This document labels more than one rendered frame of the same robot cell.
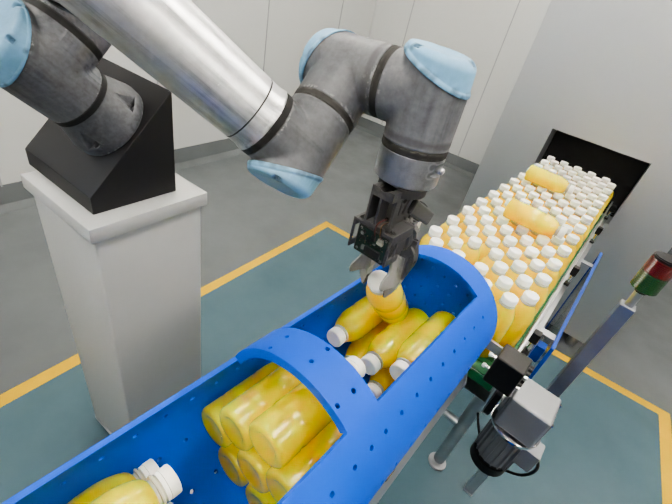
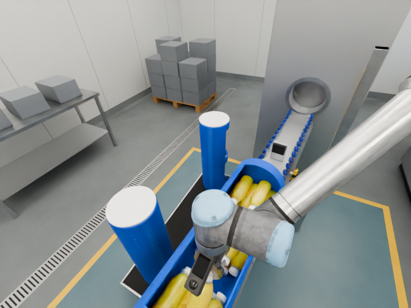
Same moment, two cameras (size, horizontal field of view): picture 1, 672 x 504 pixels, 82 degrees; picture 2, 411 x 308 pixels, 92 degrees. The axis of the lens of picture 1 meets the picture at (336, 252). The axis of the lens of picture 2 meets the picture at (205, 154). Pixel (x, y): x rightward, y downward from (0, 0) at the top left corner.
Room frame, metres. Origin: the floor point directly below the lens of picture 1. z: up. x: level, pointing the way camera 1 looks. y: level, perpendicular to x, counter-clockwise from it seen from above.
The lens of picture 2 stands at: (0.79, -0.07, 1.96)
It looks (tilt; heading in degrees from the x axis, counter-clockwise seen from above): 40 degrees down; 181
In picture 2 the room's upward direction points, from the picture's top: 3 degrees counter-clockwise
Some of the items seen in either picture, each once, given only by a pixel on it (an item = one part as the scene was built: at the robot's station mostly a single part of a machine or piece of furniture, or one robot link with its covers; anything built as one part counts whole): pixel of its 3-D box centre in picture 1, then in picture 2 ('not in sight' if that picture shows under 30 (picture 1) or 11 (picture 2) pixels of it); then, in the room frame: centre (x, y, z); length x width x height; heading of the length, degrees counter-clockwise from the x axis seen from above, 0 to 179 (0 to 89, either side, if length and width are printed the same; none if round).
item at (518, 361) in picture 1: (504, 370); not in sight; (0.69, -0.48, 0.95); 0.10 x 0.07 x 0.10; 57
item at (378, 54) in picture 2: not in sight; (323, 169); (-0.31, 0.81, 0.85); 0.06 x 0.06 x 1.70; 57
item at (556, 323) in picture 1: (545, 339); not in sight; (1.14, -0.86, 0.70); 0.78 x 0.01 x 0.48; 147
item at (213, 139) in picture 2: not in sight; (214, 155); (-0.83, -0.01, 0.59); 0.28 x 0.28 x 0.88
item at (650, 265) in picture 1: (661, 267); not in sight; (0.88, -0.80, 1.23); 0.06 x 0.06 x 0.04
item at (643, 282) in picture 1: (649, 281); not in sight; (0.88, -0.80, 1.18); 0.06 x 0.06 x 0.05
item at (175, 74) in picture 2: not in sight; (182, 73); (-3.50, -0.58, 0.59); 1.20 x 0.80 x 1.19; 62
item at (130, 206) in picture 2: not in sight; (131, 205); (0.10, -0.52, 1.03); 0.28 x 0.28 x 0.01
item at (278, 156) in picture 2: not in sight; (277, 151); (-0.36, 0.44, 1.00); 0.10 x 0.04 x 0.15; 57
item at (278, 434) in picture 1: (312, 404); not in sight; (0.33, -0.02, 1.15); 0.19 x 0.07 x 0.07; 147
